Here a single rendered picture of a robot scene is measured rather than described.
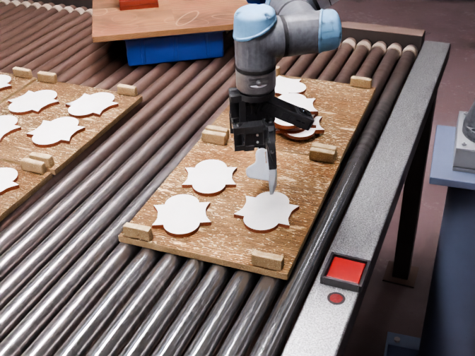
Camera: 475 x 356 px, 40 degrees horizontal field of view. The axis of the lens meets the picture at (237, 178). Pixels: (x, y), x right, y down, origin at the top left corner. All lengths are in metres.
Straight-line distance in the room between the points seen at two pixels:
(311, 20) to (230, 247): 0.45
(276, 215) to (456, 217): 0.60
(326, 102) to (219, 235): 0.63
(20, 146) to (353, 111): 0.84
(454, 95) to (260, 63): 2.97
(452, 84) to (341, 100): 2.46
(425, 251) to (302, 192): 1.44
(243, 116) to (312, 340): 0.43
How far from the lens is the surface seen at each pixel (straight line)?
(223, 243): 1.27
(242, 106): 1.24
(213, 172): 1.46
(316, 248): 1.29
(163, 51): 2.07
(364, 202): 1.43
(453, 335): 2.01
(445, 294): 1.92
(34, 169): 1.56
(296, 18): 1.20
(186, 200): 1.38
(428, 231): 2.90
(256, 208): 1.34
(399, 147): 1.64
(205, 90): 1.90
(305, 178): 1.46
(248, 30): 1.16
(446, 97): 4.04
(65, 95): 1.92
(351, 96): 1.82
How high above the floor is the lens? 1.73
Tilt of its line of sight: 33 degrees down
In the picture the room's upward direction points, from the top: 2 degrees counter-clockwise
